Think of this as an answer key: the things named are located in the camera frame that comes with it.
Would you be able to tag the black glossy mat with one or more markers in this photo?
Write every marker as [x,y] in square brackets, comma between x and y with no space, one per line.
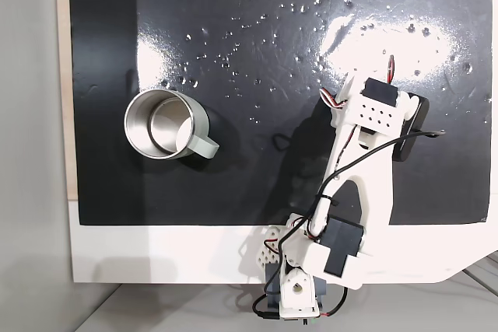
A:
[233,192]

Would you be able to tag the stainless steel mug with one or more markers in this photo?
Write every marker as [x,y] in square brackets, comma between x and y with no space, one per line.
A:
[196,122]

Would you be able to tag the pale wooden board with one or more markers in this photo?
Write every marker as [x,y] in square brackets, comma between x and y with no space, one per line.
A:
[62,75]

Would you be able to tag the black oval camera box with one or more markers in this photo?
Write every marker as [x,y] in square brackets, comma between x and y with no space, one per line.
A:
[419,112]

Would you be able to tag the grey metal frame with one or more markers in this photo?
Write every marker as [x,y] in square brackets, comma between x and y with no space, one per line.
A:
[486,270]

